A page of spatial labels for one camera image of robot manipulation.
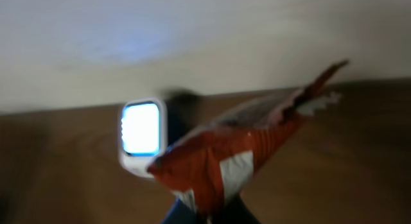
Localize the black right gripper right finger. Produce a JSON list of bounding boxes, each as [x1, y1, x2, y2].
[[211, 194, 260, 224]]

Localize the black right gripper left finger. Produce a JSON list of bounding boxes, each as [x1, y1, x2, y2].
[[161, 198, 199, 224]]

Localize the red chocolate bar wrapper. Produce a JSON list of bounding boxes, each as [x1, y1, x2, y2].
[[147, 60, 349, 217]]

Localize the white barcode scanner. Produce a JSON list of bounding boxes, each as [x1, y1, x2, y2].
[[118, 98, 168, 179]]

